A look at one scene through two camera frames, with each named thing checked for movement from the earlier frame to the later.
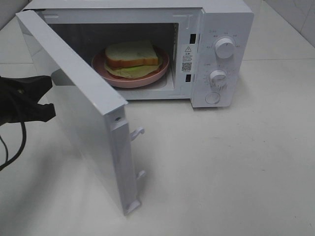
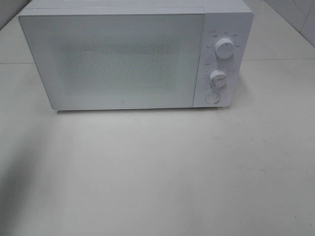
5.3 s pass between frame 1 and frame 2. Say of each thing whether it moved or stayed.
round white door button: stayed
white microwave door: moved
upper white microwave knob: stayed
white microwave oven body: stayed
